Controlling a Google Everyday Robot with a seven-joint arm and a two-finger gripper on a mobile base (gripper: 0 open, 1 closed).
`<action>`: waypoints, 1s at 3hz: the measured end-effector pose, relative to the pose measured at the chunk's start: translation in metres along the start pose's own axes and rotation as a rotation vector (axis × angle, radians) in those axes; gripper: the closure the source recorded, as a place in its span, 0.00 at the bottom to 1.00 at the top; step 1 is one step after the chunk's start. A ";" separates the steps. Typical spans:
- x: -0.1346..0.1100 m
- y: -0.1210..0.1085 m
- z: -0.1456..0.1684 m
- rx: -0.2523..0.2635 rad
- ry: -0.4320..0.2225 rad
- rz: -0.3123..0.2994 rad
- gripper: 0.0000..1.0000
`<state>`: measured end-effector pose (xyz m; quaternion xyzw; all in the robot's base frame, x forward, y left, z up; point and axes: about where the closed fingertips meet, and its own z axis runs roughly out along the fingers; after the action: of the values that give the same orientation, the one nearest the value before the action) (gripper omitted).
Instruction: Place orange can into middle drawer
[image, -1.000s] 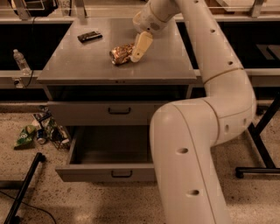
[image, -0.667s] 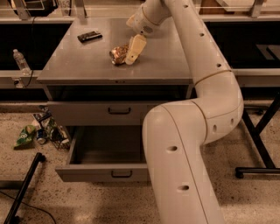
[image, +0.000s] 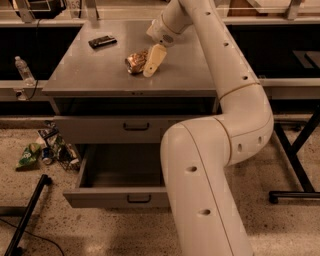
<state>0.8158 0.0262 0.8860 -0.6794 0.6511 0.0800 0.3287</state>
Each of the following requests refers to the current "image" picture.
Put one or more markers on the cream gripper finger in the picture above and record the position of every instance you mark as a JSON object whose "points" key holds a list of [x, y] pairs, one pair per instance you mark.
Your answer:
{"points": [[155, 57]]}

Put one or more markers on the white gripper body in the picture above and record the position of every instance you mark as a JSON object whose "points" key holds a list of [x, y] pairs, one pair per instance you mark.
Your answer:
{"points": [[160, 33]]}

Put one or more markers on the orange soda can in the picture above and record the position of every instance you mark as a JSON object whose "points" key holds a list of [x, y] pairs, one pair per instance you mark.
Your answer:
{"points": [[135, 62]]}

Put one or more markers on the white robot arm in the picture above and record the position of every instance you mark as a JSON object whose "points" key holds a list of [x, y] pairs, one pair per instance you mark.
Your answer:
{"points": [[195, 152]]}

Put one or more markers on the grey metal drawer cabinet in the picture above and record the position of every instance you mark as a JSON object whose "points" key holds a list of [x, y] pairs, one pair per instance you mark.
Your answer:
{"points": [[95, 82]]}

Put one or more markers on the grey upper closed drawer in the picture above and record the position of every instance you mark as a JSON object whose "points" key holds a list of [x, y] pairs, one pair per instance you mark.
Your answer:
{"points": [[115, 129]]}

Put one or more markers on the grey open lower drawer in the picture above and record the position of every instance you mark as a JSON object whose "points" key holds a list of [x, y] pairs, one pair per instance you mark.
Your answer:
{"points": [[119, 176]]}

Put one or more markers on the blue soda can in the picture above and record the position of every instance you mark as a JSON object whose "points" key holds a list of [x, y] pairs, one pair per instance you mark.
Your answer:
{"points": [[47, 156]]}

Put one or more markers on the black snack bar packet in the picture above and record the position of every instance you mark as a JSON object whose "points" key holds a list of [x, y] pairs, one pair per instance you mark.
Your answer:
{"points": [[101, 41]]}

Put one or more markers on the clear plastic water bottle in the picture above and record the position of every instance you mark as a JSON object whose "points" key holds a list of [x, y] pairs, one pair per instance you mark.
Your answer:
{"points": [[24, 71]]}

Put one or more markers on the green chip bag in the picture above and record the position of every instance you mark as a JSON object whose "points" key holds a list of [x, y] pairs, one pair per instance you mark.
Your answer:
{"points": [[29, 156]]}

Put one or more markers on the black stand base right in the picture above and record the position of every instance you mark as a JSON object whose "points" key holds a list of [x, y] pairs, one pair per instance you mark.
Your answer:
{"points": [[291, 150]]}

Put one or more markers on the black stand leg left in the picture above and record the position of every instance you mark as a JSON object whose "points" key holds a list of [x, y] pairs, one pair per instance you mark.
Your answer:
{"points": [[24, 213]]}

